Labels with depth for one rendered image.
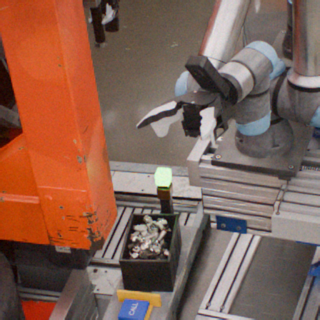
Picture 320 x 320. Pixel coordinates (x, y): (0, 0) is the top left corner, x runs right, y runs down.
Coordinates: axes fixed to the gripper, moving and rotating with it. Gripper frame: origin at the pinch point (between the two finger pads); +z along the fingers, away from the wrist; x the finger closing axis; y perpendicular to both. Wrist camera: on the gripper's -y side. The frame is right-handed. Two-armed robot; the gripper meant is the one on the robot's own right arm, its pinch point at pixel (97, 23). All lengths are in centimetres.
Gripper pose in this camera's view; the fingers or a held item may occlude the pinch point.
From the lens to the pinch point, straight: 291.1
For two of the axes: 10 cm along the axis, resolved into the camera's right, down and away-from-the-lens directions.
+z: -2.5, 5.9, -7.7
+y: -1.1, -8.1, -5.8
